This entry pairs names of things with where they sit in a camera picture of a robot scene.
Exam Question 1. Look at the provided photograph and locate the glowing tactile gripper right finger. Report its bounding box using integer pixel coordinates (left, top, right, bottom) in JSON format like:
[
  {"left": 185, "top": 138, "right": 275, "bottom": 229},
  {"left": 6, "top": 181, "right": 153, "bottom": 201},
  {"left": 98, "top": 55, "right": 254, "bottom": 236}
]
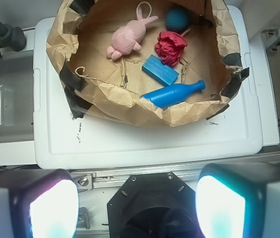
[{"left": 196, "top": 163, "right": 280, "bottom": 238}]

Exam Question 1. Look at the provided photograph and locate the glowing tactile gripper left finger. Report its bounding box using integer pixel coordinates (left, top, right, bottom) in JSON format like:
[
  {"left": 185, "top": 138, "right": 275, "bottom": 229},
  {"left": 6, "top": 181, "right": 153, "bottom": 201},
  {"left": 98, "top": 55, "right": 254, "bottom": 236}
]
[{"left": 0, "top": 169, "right": 79, "bottom": 238}]

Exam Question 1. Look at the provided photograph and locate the blue wooden block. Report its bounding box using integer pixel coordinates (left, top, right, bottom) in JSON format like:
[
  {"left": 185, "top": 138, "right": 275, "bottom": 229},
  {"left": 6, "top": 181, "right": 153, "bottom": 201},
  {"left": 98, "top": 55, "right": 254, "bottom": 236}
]
[{"left": 142, "top": 55, "right": 179, "bottom": 86}]

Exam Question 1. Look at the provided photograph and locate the white plastic cooler lid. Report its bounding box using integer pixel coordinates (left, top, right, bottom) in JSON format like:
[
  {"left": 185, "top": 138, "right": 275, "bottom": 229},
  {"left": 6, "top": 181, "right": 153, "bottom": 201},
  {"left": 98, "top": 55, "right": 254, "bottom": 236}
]
[{"left": 33, "top": 18, "right": 263, "bottom": 169}]

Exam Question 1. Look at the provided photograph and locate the blue plastic bottle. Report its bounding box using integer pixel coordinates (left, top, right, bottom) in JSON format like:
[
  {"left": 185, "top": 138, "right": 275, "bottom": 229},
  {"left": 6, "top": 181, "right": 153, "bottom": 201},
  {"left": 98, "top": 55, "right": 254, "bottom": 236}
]
[{"left": 141, "top": 80, "right": 206, "bottom": 108}]

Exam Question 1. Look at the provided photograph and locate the brown paper bag tray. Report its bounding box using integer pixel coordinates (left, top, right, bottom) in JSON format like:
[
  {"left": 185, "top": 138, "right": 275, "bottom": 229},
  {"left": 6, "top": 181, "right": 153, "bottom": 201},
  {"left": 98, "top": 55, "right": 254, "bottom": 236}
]
[{"left": 46, "top": 0, "right": 249, "bottom": 127}]

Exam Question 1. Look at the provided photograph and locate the black faucet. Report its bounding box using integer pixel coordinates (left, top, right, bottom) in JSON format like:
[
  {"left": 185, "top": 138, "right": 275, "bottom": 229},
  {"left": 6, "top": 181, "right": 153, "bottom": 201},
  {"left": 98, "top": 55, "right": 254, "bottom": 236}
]
[{"left": 0, "top": 22, "right": 27, "bottom": 59}]

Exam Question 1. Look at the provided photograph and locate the red crumpled paper flower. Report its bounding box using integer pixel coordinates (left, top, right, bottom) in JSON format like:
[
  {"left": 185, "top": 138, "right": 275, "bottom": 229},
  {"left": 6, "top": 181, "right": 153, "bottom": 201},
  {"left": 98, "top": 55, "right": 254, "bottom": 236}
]
[{"left": 154, "top": 31, "right": 188, "bottom": 67}]

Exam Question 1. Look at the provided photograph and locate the teal knitted ball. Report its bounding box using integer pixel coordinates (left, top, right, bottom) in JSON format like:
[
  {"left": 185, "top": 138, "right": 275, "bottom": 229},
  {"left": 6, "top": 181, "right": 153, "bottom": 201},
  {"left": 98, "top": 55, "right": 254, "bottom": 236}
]
[{"left": 165, "top": 8, "right": 189, "bottom": 32}]

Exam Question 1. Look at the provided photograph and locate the pink plush bunny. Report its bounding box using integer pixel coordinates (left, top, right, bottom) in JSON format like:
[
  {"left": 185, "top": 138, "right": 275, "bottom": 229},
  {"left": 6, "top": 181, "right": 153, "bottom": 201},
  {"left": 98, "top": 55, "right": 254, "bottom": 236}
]
[{"left": 106, "top": 1, "right": 159, "bottom": 61}]

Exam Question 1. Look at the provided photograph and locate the black octagonal mount plate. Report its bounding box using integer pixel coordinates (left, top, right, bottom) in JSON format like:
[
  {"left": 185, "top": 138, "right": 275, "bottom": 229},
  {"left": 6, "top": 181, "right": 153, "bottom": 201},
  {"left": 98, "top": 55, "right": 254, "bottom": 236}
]
[{"left": 107, "top": 174, "right": 203, "bottom": 238}]

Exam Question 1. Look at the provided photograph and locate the aluminium extrusion rail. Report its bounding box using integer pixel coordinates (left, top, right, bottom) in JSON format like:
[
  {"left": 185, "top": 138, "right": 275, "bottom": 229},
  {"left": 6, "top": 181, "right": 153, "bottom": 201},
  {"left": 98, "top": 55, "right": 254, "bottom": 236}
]
[{"left": 70, "top": 151, "right": 280, "bottom": 192}]

